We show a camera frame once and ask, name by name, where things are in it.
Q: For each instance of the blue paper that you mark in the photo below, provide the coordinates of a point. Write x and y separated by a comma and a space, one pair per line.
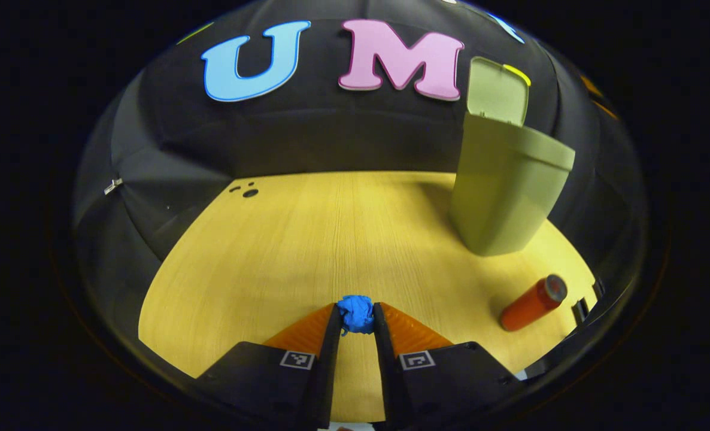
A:
356, 314

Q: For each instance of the red pop can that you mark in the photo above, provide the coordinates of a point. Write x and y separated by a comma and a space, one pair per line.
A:
528, 305

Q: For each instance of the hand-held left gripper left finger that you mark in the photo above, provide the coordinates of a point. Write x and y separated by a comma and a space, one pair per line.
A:
328, 371

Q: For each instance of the wooden desktop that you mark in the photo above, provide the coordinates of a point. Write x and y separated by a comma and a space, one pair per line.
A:
307, 251

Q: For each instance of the black backdrop cloth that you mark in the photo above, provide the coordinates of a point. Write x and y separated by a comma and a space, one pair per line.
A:
307, 131

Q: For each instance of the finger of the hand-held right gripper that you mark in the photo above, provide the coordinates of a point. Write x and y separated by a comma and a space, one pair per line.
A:
598, 288
580, 310

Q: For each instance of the white cloth clip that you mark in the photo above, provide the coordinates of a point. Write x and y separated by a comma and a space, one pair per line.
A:
113, 186

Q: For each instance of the green desktop garbage bin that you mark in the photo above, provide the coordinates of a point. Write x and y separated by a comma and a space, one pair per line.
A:
504, 191

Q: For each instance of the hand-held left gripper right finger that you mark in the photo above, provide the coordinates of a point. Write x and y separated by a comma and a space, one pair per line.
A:
388, 371

